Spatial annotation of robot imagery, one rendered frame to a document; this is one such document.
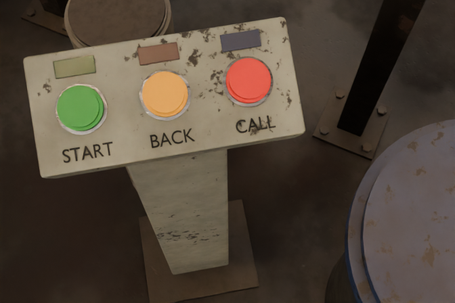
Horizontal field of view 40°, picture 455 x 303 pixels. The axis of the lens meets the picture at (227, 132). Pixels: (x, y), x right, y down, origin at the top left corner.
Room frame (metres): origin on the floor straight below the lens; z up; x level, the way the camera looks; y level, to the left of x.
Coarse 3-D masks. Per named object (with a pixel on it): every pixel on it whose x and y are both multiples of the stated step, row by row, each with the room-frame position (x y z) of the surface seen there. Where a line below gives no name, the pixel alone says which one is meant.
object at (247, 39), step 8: (240, 32) 0.31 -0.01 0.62; (248, 32) 0.31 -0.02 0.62; (256, 32) 0.31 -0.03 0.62; (224, 40) 0.30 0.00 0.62; (232, 40) 0.31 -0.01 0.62; (240, 40) 0.31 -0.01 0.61; (248, 40) 0.31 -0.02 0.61; (256, 40) 0.31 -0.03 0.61; (224, 48) 0.30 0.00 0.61; (232, 48) 0.30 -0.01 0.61; (240, 48) 0.30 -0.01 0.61
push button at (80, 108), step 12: (60, 96) 0.25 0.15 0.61; (72, 96) 0.25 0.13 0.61; (84, 96) 0.25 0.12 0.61; (96, 96) 0.25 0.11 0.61; (60, 108) 0.24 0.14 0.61; (72, 108) 0.24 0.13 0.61; (84, 108) 0.24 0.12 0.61; (96, 108) 0.24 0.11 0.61; (60, 120) 0.23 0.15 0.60; (72, 120) 0.23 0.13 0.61; (84, 120) 0.23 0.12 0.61; (96, 120) 0.23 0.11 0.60
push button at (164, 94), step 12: (168, 72) 0.27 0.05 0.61; (156, 84) 0.26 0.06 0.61; (168, 84) 0.26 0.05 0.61; (180, 84) 0.26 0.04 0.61; (144, 96) 0.25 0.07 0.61; (156, 96) 0.25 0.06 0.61; (168, 96) 0.25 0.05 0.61; (180, 96) 0.25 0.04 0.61; (156, 108) 0.24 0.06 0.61; (168, 108) 0.24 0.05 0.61; (180, 108) 0.24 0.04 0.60
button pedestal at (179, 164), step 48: (96, 48) 0.30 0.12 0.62; (192, 48) 0.30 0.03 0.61; (288, 48) 0.30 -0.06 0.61; (48, 96) 0.26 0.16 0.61; (192, 96) 0.26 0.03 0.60; (288, 96) 0.26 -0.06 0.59; (48, 144) 0.22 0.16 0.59; (96, 144) 0.22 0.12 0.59; (144, 144) 0.22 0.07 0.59; (192, 144) 0.22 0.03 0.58; (240, 144) 0.22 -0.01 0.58; (144, 192) 0.22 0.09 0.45; (192, 192) 0.22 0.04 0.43; (144, 240) 0.28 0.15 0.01; (192, 240) 0.22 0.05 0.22; (240, 240) 0.28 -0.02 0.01; (192, 288) 0.19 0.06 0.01; (240, 288) 0.19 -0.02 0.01
